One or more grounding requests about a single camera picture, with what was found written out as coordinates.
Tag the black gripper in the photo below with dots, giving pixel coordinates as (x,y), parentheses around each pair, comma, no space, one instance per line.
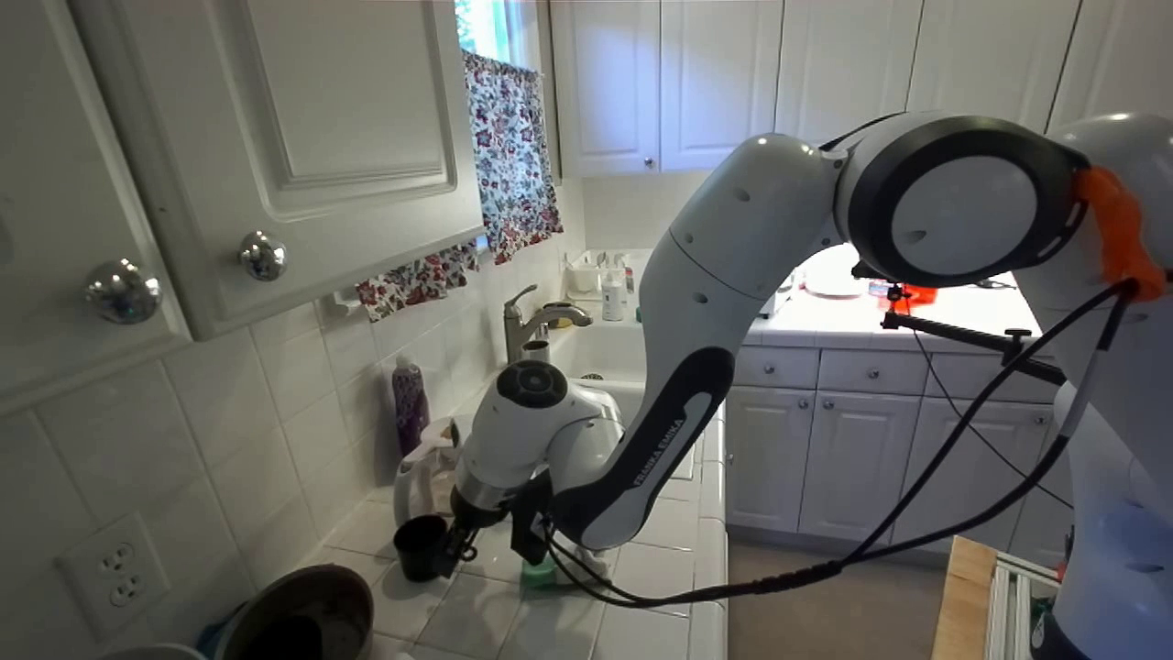
(479,512)

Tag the black measuring cup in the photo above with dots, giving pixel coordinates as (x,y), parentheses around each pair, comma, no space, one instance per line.
(421,551)

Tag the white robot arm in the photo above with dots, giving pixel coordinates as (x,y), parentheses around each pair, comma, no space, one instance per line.
(735,244)

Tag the purple soap bottle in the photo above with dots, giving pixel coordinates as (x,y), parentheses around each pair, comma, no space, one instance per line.
(408,408)

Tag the dark metal bowl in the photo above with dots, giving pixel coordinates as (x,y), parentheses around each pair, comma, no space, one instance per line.
(297,617)

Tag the white sink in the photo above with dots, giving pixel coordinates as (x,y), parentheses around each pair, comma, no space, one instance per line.
(599,361)

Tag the metal faucet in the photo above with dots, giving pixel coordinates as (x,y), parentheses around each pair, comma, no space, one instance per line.
(531,321)

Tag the white bottle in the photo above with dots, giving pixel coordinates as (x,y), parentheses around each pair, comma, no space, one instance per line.
(619,298)
(582,273)

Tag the round metal cabinet knob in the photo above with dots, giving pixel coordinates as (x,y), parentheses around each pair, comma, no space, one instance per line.
(124,290)
(263,253)

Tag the floral curtain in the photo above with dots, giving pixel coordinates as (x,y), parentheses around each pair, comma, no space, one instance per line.
(516,160)

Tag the white base cabinets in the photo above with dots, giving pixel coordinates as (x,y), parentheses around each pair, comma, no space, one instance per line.
(846,442)

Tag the white upper cabinet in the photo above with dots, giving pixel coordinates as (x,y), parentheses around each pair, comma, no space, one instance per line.
(306,149)

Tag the white plate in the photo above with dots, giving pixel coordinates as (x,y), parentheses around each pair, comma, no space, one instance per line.
(838,281)

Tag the wooden table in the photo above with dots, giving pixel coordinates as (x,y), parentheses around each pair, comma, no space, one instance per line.
(967,606)

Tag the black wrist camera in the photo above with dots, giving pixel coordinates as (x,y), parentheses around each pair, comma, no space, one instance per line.
(532,517)

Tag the white wall outlet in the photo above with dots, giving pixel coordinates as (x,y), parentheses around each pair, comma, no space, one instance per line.
(113,572)

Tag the orange mounted black camera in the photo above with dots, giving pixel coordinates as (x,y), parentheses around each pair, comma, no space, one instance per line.
(912,298)

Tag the white corner wall cabinets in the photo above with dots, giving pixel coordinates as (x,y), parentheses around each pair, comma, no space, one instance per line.
(683,75)

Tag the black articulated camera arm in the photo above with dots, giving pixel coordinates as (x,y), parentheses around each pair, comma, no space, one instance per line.
(978,335)

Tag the aluminium rail base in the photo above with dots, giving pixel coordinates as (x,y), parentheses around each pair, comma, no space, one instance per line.
(1019,611)

